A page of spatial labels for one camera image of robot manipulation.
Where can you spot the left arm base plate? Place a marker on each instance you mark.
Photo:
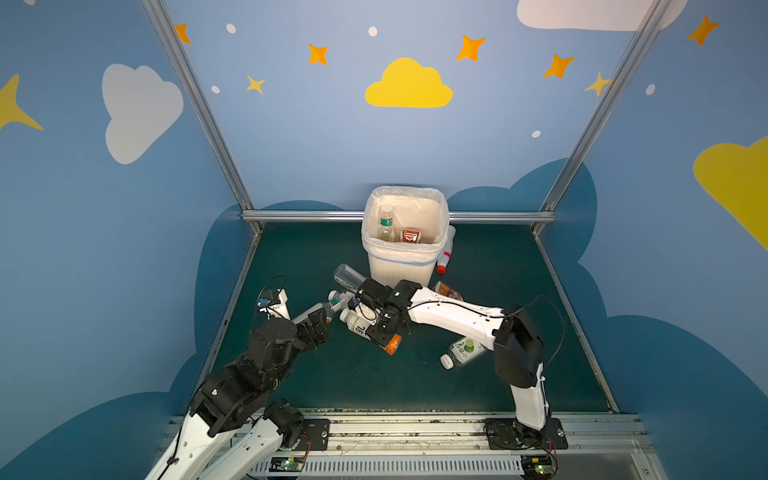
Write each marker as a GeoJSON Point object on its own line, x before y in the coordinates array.
{"type": "Point", "coordinates": [313, 436]}

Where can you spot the aluminium rail frame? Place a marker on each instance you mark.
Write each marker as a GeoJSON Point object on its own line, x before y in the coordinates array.
{"type": "Point", "coordinates": [446, 445]}

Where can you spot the brown Nescafe coffee bottle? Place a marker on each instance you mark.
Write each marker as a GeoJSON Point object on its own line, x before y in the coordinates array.
{"type": "Point", "coordinates": [443, 289]}

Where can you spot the white bottle red cap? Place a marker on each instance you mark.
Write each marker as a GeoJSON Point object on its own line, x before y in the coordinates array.
{"type": "Point", "coordinates": [444, 258]}

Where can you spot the green lime label bottle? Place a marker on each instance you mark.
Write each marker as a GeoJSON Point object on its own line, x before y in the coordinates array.
{"type": "Point", "coordinates": [461, 353]}

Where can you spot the orange label bottle white cap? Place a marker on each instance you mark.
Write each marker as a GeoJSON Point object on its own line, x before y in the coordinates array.
{"type": "Point", "coordinates": [359, 325]}

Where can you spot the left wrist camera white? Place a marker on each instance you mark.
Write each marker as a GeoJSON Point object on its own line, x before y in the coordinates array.
{"type": "Point", "coordinates": [273, 303]}

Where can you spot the clear empty bottle green cap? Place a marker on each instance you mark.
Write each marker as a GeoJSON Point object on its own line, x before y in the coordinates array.
{"type": "Point", "coordinates": [348, 278]}

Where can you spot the clear bottle green band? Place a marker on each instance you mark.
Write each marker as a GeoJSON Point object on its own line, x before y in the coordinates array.
{"type": "Point", "coordinates": [386, 231]}

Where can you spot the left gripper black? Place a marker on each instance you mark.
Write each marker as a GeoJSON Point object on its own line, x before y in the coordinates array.
{"type": "Point", "coordinates": [318, 327]}

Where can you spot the left controller board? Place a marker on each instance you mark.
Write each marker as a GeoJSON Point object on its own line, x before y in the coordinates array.
{"type": "Point", "coordinates": [288, 465]}

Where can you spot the white plastic trash bin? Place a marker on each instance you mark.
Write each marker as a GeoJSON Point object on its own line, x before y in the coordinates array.
{"type": "Point", "coordinates": [424, 209]}

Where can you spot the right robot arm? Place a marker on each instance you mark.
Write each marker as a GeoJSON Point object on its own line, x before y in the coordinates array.
{"type": "Point", "coordinates": [509, 334]}

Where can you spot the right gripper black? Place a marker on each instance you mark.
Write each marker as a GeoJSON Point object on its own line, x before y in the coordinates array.
{"type": "Point", "coordinates": [372, 306]}

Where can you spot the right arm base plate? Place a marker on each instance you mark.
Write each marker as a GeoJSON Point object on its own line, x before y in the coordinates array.
{"type": "Point", "coordinates": [510, 434]}

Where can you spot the controller board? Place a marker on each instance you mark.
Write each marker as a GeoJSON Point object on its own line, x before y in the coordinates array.
{"type": "Point", "coordinates": [538, 468]}
{"type": "Point", "coordinates": [288, 465]}

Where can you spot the right controller board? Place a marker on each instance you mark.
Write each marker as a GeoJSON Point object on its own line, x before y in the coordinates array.
{"type": "Point", "coordinates": [538, 468]}

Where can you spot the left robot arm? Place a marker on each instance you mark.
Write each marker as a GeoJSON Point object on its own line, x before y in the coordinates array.
{"type": "Point", "coordinates": [230, 426]}

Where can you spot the yellow red label bottle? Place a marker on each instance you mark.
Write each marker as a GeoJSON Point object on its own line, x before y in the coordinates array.
{"type": "Point", "coordinates": [412, 236]}

